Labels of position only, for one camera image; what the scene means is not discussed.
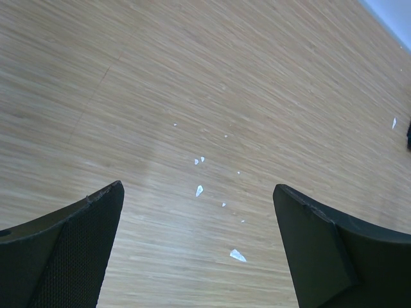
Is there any white paper scrap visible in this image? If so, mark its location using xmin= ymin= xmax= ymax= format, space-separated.
xmin=229 ymin=249 xmax=247 ymax=262

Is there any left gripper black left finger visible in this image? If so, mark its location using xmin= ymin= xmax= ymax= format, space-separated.
xmin=1 ymin=181 xmax=125 ymax=307

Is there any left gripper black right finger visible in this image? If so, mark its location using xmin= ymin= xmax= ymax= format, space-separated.
xmin=273 ymin=184 xmax=410 ymax=307

